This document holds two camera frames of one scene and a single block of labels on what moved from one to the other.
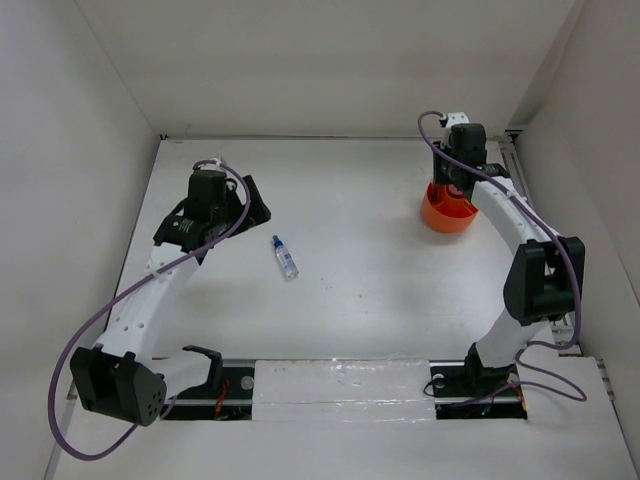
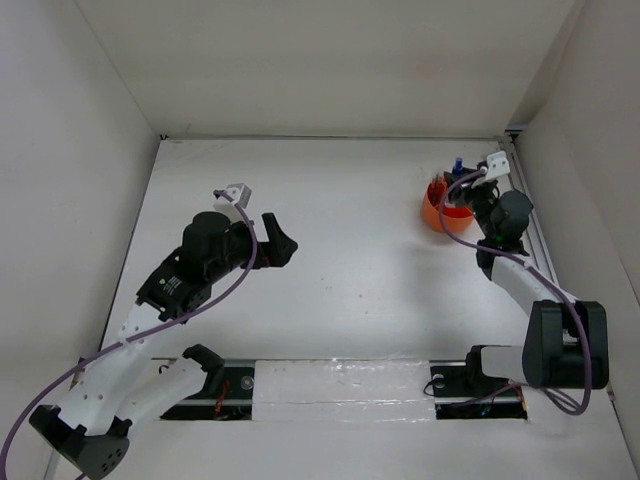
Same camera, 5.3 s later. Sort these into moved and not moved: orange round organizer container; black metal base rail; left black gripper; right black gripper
Moved: left black gripper; right black gripper
Not moved: black metal base rail; orange round organizer container
